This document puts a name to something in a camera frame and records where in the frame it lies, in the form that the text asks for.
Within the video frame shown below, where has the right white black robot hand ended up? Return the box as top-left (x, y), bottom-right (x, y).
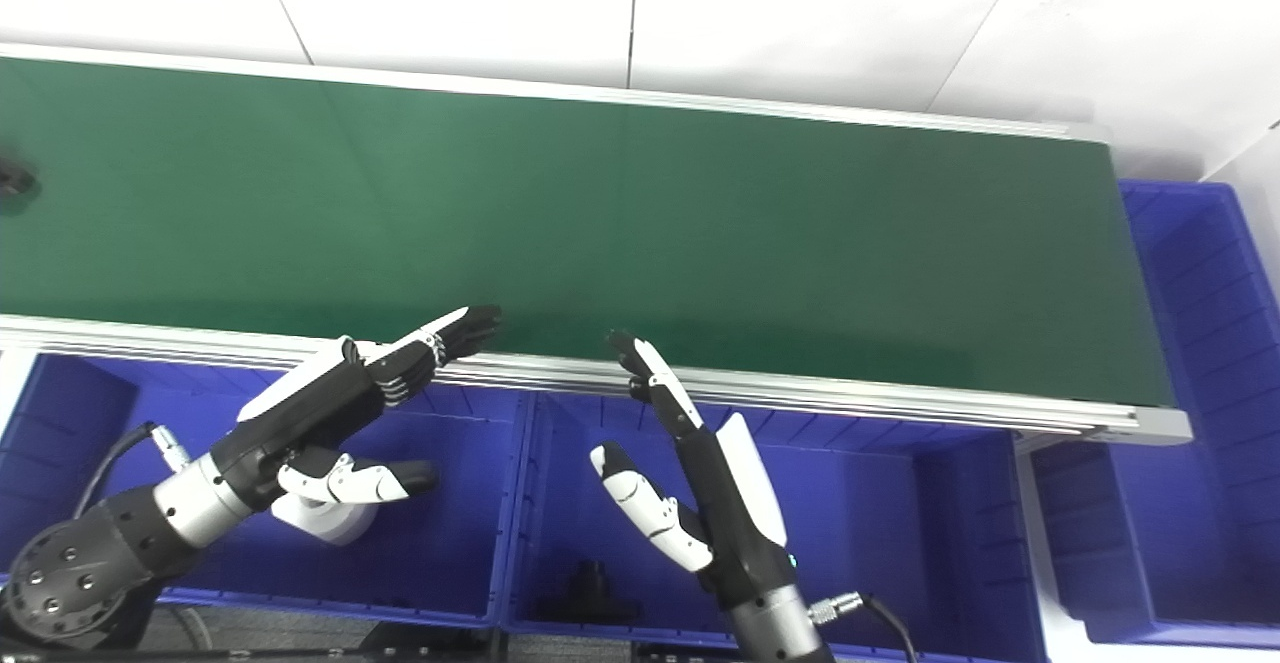
top-left (589, 330), bottom-right (801, 612)

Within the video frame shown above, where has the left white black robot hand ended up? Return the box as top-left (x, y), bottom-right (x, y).
top-left (210, 305), bottom-right (504, 519)

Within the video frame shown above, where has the black flanged metal part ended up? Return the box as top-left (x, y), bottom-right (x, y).
top-left (0, 156), bottom-right (39, 206)
top-left (535, 560), bottom-right (643, 626)

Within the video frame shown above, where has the white cylindrical part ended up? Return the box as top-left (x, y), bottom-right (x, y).
top-left (270, 491), bottom-right (381, 546)

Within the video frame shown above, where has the green conveyor belt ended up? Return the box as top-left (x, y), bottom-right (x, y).
top-left (0, 41), bottom-right (1194, 446)
top-left (0, 56), bottom-right (1176, 409)

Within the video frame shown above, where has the large blue plastic bin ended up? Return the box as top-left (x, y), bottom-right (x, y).
top-left (1030, 180), bottom-right (1280, 649)

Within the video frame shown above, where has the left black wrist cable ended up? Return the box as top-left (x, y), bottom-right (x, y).
top-left (75, 421), bottom-right (191, 519)

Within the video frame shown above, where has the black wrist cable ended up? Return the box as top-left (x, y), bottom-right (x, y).
top-left (75, 421), bottom-right (191, 519)
top-left (808, 591), bottom-right (919, 663)

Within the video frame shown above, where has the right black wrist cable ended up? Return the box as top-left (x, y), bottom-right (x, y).
top-left (808, 591), bottom-right (919, 663)

